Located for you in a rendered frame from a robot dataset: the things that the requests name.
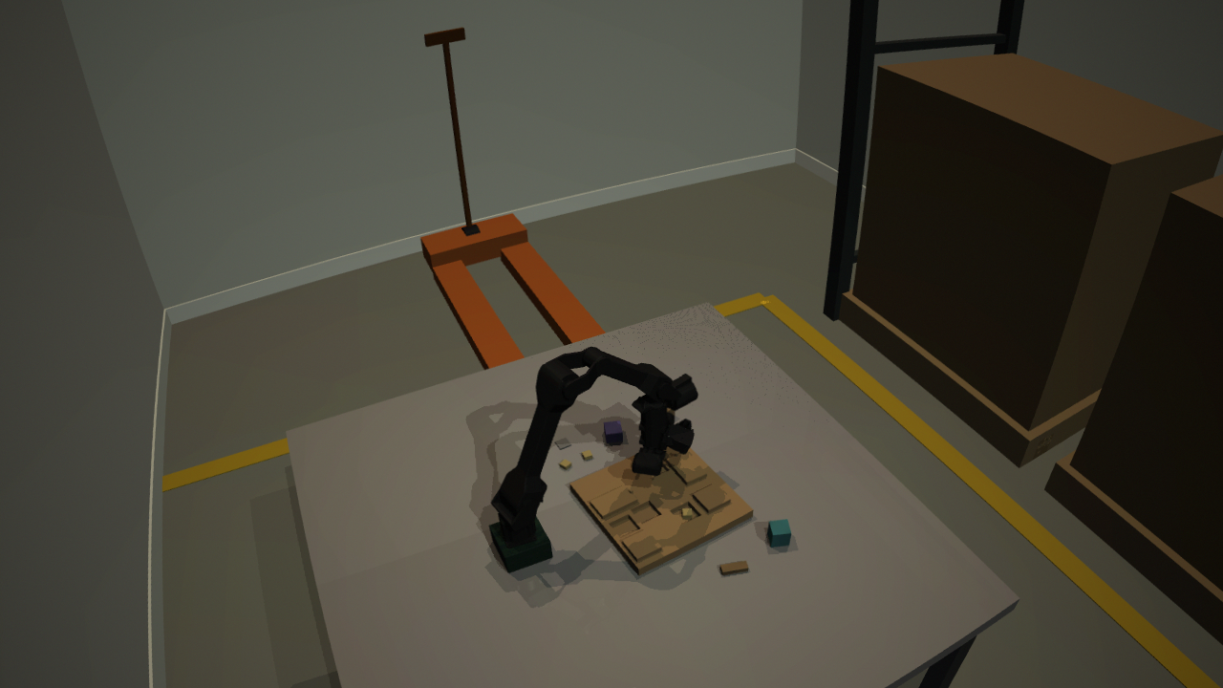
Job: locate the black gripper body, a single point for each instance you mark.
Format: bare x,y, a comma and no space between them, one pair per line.
649,461

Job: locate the teal cube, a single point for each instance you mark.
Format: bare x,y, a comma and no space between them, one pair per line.
779,533

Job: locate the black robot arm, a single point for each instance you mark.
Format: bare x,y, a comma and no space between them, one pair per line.
557,387

